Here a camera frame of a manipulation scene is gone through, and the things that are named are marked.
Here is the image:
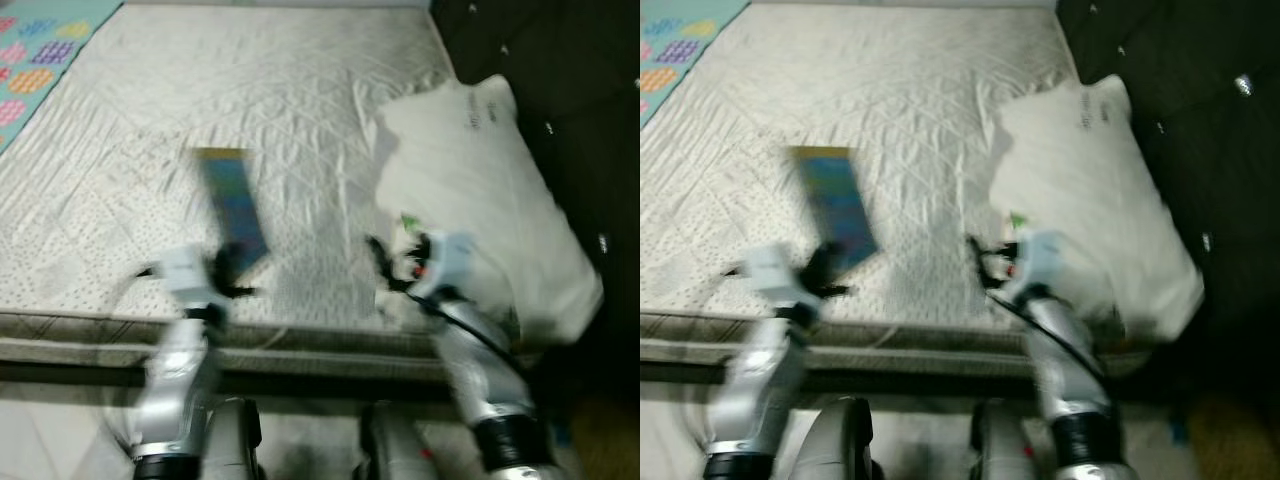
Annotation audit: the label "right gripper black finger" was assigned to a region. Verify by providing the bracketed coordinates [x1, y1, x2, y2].
[965, 235, 996, 291]
[365, 235, 396, 291]

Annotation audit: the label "robot left leg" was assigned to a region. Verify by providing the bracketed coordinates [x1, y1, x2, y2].
[200, 398, 266, 480]
[790, 395, 881, 480]

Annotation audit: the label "robot right leg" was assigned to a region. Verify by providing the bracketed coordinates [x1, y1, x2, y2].
[355, 400, 431, 480]
[970, 400, 1041, 480]

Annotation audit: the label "quilted grey white mattress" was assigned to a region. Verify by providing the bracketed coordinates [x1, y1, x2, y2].
[0, 0, 561, 381]
[640, 0, 1181, 376]

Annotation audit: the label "teal blanket colourful dotted shapes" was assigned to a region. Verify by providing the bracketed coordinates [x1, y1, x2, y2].
[0, 0, 123, 153]
[640, 0, 751, 126]

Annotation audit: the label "white pillow green tree print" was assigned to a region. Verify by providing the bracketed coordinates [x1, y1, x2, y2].
[990, 75, 1206, 346]
[375, 75, 606, 346]

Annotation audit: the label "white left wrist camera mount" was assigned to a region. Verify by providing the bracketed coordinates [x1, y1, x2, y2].
[150, 245, 216, 311]
[745, 243, 811, 306]

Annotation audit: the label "black tufted headboard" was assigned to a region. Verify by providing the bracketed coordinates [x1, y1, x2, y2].
[1055, 0, 1280, 401]
[430, 0, 641, 401]

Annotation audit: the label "yellow-bordered blue children's book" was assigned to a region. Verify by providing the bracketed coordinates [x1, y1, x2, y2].
[195, 148, 271, 269]
[790, 145, 881, 271]

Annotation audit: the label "yellow brown floor mat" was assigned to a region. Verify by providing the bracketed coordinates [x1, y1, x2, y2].
[555, 395, 641, 480]
[1170, 395, 1280, 480]

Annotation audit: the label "robot leg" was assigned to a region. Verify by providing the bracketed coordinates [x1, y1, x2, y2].
[970, 400, 1041, 480]
[355, 400, 431, 480]
[790, 395, 881, 480]
[200, 398, 266, 480]

